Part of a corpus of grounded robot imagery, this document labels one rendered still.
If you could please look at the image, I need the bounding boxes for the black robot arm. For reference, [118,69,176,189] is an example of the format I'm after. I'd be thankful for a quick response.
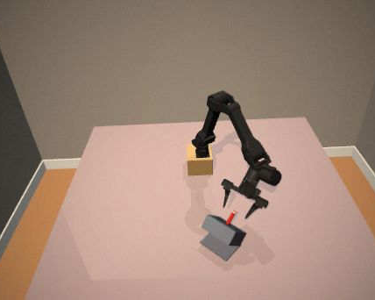
[192,90,281,199]

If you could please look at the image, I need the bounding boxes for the red cylindrical peg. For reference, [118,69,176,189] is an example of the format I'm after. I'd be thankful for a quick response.
[226,211,236,225]

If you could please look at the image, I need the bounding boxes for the dark grey square panel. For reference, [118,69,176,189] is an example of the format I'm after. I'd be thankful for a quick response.
[200,215,246,261]

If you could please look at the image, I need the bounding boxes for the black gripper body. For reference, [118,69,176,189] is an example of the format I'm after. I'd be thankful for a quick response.
[221,174,268,209]

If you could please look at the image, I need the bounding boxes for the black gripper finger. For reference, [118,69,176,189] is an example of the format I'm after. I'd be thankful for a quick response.
[245,203,262,220]
[223,187,230,208]

